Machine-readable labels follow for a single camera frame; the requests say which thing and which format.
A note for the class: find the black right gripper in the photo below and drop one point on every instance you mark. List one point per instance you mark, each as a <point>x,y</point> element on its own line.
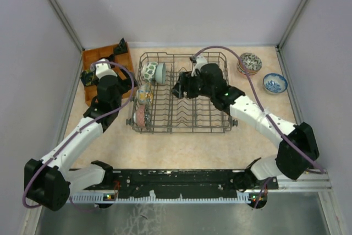
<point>184,85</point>

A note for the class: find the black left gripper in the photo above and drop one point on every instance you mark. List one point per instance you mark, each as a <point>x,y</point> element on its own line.
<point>127,82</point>

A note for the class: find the pink floral bowl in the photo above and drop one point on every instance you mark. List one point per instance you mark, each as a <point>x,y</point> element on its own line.
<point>142,116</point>

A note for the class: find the orange flower green leaf bowl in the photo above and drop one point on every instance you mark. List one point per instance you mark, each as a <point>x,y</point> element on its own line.
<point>242,71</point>

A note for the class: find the dark leaf pattern bowl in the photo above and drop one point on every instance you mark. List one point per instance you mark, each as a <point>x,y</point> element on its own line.
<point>251,61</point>

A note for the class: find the blue rose pattern bowl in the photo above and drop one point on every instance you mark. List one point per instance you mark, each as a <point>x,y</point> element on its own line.
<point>275,83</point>

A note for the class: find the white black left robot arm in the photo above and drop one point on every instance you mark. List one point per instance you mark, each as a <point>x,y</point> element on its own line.
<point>50,181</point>

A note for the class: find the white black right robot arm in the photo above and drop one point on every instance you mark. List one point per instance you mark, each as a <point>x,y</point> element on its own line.
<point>296,143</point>

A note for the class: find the yellow blue swirl bowl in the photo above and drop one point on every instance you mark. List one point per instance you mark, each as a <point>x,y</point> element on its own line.
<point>144,94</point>

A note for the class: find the wooden compartment tray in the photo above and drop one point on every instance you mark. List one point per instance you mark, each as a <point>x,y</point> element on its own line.
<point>90,56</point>

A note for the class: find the green striped bowl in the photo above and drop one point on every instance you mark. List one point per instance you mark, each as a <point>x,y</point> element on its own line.
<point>160,74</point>

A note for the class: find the green leaf pattern bowl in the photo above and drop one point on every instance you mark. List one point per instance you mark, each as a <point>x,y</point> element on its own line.
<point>148,71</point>

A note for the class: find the teal yellow-flower folded tie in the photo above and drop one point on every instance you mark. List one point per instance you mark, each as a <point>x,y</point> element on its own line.
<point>88,78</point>

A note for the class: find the dark green folded tie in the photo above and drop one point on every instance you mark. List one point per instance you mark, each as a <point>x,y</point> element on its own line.
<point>120,48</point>

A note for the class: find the grey wire dish rack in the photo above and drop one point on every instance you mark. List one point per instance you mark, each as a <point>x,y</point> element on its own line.
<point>166,113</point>

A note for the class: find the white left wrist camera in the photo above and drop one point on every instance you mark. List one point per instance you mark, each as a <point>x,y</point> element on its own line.
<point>103,68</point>

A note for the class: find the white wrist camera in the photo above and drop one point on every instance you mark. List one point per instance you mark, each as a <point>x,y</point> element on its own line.
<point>103,68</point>
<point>198,61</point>

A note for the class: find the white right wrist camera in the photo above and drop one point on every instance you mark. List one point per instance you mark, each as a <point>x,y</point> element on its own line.
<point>198,61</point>

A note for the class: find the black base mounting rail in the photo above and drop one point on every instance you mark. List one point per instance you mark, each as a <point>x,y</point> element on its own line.
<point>189,185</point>

